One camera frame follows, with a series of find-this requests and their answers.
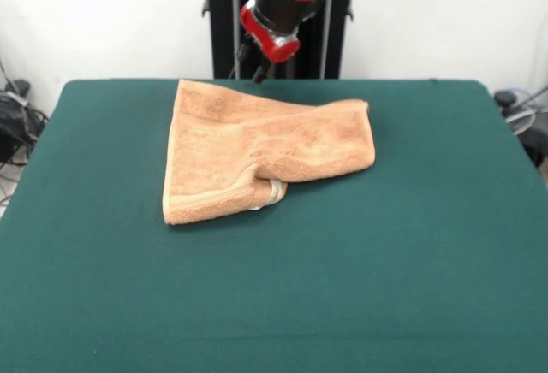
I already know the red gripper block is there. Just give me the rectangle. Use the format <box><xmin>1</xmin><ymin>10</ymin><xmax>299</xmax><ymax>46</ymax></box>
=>
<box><xmin>236</xmin><ymin>0</ymin><xmax>301</xmax><ymax>86</ymax></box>

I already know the tan terry towel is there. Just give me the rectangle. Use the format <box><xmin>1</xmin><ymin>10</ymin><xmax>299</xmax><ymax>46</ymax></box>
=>
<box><xmin>162</xmin><ymin>78</ymin><xmax>378</xmax><ymax>227</ymax></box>

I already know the dark green table cloth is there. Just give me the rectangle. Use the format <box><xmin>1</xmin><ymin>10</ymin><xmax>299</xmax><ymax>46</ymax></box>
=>
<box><xmin>0</xmin><ymin>78</ymin><xmax>548</xmax><ymax>373</ymax></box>

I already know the black floor equipment lump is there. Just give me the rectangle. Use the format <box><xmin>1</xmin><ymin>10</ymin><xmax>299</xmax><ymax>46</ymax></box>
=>
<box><xmin>493</xmin><ymin>88</ymin><xmax>548</xmax><ymax>169</ymax></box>
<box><xmin>0</xmin><ymin>80</ymin><xmax>49</xmax><ymax>165</ymax></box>

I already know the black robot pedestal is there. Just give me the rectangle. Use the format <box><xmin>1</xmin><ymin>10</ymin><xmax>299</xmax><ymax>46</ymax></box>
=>
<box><xmin>200</xmin><ymin>0</ymin><xmax>357</xmax><ymax>80</ymax></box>

